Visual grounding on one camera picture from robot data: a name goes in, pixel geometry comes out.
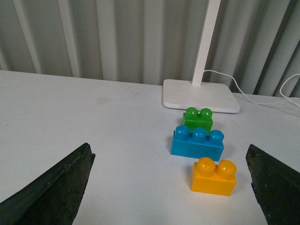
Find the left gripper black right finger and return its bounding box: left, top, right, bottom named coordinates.
left=246, top=144, right=300, bottom=225

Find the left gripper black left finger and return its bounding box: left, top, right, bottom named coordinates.
left=0, top=143, right=96, bottom=225

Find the yellow two-stud block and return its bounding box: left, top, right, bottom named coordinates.
left=190, top=157, right=237, bottom=196

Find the blue three-stud block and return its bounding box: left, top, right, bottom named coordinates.
left=171, top=125, right=225, bottom=162

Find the green two-stud block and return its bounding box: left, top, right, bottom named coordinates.
left=181, top=107, right=213, bottom=135

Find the white lamp cable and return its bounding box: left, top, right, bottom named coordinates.
left=203, top=69, right=300, bottom=108

